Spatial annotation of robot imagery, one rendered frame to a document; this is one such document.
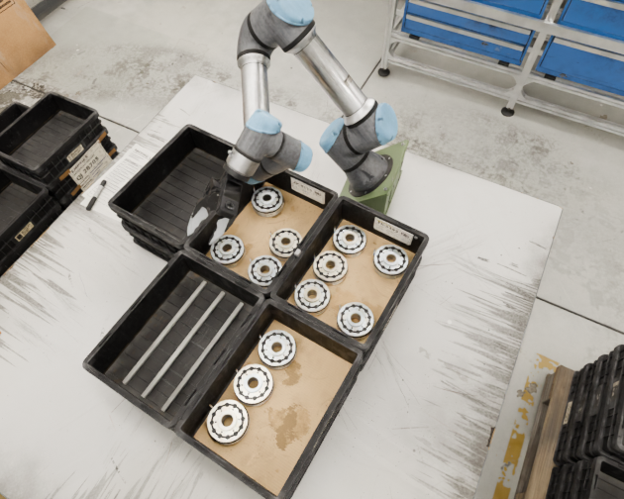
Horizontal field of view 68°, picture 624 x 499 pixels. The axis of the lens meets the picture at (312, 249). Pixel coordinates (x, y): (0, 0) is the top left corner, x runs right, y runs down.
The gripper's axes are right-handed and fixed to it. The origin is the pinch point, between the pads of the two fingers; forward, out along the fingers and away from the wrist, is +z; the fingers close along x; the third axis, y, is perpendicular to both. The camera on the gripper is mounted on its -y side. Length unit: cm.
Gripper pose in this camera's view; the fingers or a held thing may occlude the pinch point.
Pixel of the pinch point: (200, 237)
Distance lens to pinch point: 122.1
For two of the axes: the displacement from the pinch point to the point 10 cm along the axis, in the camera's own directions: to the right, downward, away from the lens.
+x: -8.0, -3.7, -4.6
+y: -2.5, -5.0, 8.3
